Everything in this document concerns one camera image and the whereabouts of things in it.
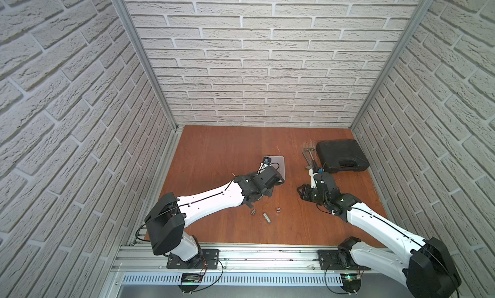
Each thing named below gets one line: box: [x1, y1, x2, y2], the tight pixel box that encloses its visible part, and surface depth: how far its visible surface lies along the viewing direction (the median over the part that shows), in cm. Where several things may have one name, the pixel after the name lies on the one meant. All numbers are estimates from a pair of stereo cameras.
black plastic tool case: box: [315, 139, 370, 173], surface depth 104 cm
